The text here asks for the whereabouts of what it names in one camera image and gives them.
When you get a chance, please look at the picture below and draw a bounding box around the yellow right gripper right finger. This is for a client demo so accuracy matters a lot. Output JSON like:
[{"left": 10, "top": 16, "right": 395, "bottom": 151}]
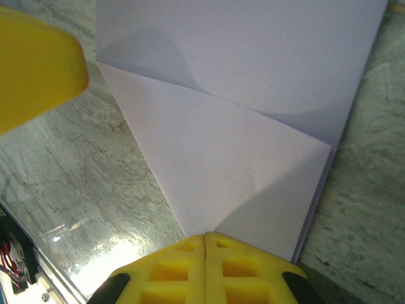
[{"left": 204, "top": 231, "right": 327, "bottom": 304}]

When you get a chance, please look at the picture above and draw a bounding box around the red wires bundle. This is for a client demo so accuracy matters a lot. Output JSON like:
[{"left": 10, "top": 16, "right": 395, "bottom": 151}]
[{"left": 0, "top": 245, "right": 15, "bottom": 274}]

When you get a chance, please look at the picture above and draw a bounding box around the aluminium mounting rail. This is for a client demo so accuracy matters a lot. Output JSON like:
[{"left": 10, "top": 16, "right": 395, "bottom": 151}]
[{"left": 0, "top": 202, "right": 91, "bottom": 304}]

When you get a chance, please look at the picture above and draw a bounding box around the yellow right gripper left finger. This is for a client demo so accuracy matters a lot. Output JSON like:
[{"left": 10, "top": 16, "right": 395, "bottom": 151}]
[{"left": 87, "top": 234, "right": 206, "bottom": 304}]

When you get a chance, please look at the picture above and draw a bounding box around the light purple paper sheet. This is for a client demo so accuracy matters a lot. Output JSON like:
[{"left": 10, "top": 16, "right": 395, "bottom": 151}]
[{"left": 94, "top": 0, "right": 390, "bottom": 263}]

